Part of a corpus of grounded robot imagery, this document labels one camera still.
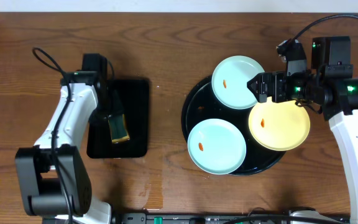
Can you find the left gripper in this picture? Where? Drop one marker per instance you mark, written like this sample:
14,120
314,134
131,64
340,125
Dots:
117,109

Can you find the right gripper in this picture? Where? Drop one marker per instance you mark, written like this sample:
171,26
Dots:
279,78

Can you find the light blue plate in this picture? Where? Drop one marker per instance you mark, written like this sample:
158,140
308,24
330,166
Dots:
216,146
229,81

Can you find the yellow green sponge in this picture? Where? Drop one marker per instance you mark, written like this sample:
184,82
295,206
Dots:
118,129

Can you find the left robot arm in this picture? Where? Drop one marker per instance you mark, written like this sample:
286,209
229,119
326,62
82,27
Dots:
53,180

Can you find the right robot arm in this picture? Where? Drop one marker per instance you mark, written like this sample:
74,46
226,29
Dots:
329,83

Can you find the black rectangular tray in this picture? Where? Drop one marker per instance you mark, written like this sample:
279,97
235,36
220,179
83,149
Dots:
132,97

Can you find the black round tray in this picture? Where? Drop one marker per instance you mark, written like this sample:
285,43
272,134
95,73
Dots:
201,104

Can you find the yellow plate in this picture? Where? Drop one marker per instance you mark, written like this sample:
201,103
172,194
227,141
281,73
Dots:
279,126

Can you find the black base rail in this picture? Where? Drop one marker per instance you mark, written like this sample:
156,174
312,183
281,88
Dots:
253,218

